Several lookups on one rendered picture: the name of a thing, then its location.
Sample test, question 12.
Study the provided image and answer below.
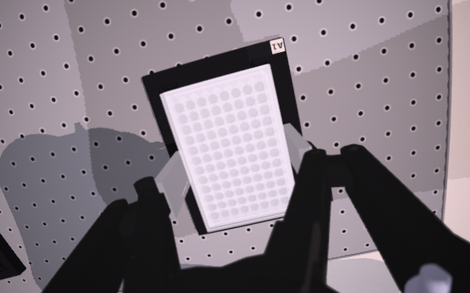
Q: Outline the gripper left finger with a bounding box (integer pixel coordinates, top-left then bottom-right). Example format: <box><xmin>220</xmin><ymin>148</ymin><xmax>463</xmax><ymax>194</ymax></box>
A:
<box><xmin>42</xmin><ymin>151</ymin><xmax>191</xmax><ymax>293</ymax></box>

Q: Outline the grey perforated base plate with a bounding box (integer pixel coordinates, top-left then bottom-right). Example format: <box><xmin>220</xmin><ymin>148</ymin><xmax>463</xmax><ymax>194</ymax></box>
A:
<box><xmin>0</xmin><ymin>0</ymin><xmax>452</xmax><ymax>293</ymax></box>

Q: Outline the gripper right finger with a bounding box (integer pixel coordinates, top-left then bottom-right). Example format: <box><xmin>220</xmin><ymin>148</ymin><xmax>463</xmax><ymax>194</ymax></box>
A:
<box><xmin>244</xmin><ymin>123</ymin><xmax>470</xmax><ymax>293</ymax></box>

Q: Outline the white well plate lid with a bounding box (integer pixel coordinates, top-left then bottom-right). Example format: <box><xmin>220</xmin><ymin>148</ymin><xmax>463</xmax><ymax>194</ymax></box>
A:
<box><xmin>160</xmin><ymin>64</ymin><xmax>295</xmax><ymax>232</ymax></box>

